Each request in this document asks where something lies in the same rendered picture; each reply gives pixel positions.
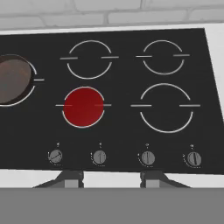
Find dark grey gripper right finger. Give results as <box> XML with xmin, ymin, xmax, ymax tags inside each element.
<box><xmin>139</xmin><ymin>170</ymin><xmax>193</xmax><ymax>189</ymax></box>

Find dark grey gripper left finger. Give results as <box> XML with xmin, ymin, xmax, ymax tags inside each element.
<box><xmin>32</xmin><ymin>170</ymin><xmax>85</xmax><ymax>189</ymax></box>

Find grey hob knob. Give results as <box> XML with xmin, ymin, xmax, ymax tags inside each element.
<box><xmin>141</xmin><ymin>150</ymin><xmax>156</xmax><ymax>166</ymax></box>
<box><xmin>92</xmin><ymin>150</ymin><xmax>107</xmax><ymax>165</ymax></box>
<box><xmin>187</xmin><ymin>151</ymin><xmax>202</xmax><ymax>168</ymax></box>
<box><xmin>48</xmin><ymin>150</ymin><xmax>63</xmax><ymax>165</ymax></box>

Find black glass hob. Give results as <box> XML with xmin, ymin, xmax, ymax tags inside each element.
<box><xmin>0</xmin><ymin>27</ymin><xmax>224</xmax><ymax>176</ymax></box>

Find dark brown frying pan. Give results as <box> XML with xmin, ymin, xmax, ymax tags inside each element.
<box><xmin>0</xmin><ymin>54</ymin><xmax>32</xmax><ymax>105</ymax></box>

